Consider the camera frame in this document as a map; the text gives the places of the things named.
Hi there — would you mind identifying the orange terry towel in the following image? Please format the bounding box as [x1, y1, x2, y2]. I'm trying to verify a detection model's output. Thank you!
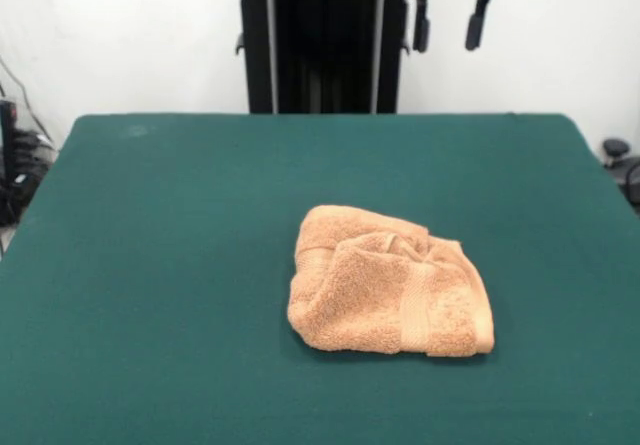
[286, 204, 496, 358]

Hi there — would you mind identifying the dark green table cloth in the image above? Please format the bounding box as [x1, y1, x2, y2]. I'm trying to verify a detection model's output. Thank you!
[0, 112, 640, 445]

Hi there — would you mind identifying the black electronics box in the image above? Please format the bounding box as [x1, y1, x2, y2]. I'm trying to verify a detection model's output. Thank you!
[0, 97, 25, 227]

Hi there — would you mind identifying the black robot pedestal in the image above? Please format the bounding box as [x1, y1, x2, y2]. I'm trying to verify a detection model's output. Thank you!
[218, 0, 419, 115]

